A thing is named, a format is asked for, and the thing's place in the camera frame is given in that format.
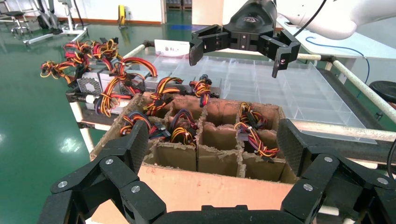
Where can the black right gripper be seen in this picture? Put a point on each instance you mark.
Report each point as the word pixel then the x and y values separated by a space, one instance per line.
pixel 252 21

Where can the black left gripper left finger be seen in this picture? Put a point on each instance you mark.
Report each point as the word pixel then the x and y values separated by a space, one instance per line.
pixel 117 182

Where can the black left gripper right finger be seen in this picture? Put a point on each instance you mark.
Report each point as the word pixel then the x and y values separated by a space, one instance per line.
pixel 321 185

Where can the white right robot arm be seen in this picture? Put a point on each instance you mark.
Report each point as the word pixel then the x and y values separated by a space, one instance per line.
pixel 340 18

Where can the white label sign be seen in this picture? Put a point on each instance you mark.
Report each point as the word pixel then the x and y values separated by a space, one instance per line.
pixel 171 48

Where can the clear plastic divided tray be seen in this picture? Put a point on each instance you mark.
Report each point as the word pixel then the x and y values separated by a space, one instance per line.
pixel 309 92

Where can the cardboard box with dividers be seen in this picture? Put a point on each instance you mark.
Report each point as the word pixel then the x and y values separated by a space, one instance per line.
pixel 201 188

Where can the plain silver power supply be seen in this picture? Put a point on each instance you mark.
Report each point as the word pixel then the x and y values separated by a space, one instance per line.
pixel 156 83

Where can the power supply with honeycomb grille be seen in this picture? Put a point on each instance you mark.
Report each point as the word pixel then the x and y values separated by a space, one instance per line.
pixel 89 85

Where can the grey power supply units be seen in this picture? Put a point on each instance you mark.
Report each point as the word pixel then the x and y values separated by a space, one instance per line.
pixel 355 82

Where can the black round stool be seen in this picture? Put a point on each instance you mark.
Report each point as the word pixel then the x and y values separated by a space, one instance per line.
pixel 385 91

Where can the white table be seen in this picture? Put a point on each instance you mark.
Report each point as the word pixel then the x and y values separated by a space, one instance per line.
pixel 371 46

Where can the white metal equipment stand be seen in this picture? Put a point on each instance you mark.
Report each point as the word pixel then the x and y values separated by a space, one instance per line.
pixel 74 30

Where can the black seat chair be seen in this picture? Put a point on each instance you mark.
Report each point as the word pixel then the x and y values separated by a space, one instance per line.
pixel 14 14

